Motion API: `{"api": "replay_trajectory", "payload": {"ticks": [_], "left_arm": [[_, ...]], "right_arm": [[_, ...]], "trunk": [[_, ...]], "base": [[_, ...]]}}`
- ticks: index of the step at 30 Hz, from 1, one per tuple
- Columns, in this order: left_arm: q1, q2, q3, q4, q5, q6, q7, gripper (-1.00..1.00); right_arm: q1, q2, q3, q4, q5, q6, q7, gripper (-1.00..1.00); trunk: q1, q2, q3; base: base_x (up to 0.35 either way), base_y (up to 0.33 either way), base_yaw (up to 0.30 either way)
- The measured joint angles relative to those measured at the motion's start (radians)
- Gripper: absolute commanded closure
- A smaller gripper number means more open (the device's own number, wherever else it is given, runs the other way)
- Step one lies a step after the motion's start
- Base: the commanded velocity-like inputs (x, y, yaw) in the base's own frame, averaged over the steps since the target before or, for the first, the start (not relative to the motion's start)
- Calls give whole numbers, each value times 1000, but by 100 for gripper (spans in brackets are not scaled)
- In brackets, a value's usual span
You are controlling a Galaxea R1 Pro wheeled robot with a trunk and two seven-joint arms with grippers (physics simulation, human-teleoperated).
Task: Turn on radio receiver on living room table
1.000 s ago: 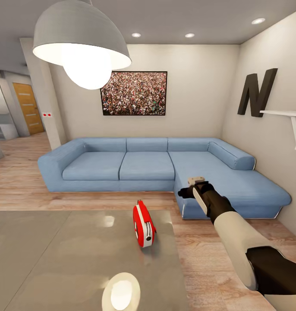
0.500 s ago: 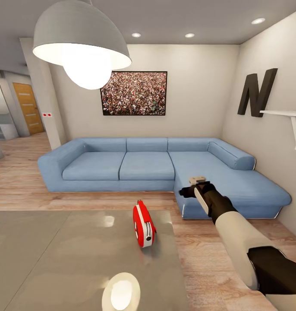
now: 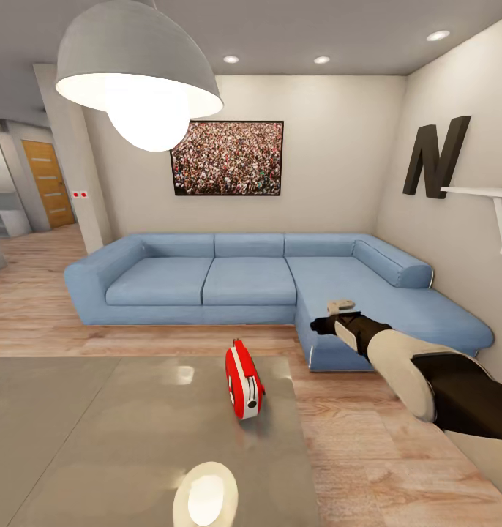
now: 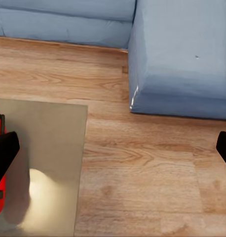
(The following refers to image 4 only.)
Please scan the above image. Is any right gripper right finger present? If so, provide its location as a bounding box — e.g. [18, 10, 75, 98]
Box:
[216, 131, 226, 162]

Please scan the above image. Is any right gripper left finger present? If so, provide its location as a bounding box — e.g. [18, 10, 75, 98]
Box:
[0, 131, 20, 180]

